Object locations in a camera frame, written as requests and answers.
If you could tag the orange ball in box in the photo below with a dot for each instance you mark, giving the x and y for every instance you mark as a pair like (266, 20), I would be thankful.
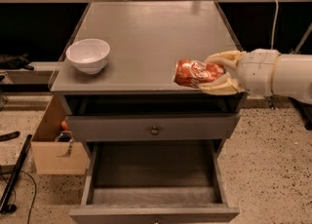
(64, 126)

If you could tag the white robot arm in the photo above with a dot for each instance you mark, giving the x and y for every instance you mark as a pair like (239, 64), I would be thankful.
(292, 77)

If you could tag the closed grey top drawer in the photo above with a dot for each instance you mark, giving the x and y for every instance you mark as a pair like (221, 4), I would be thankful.
(137, 128)

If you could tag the cardboard box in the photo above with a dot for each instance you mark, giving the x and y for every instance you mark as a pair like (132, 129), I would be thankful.
(50, 155)

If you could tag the black bag on ledge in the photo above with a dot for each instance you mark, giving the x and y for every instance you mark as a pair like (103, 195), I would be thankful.
(11, 62)

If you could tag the white ceramic bowl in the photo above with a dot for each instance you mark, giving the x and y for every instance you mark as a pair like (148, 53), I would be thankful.
(89, 56)

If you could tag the open grey middle drawer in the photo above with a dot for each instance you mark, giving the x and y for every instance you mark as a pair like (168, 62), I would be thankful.
(162, 182)

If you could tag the red coke can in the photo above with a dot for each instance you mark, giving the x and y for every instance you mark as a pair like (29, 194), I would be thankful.
(191, 73)

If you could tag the black flat tool on floor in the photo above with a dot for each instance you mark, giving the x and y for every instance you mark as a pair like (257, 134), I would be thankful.
(9, 136)

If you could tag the grey wooden cabinet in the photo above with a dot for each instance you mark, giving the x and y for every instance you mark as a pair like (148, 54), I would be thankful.
(146, 40)

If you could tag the round metal drawer knob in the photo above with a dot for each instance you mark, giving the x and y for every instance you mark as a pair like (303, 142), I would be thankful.
(154, 131)

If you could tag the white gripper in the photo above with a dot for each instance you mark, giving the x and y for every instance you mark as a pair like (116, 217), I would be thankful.
(258, 72)

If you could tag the black pole on floor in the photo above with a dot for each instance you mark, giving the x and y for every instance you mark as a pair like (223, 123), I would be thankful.
(14, 174)

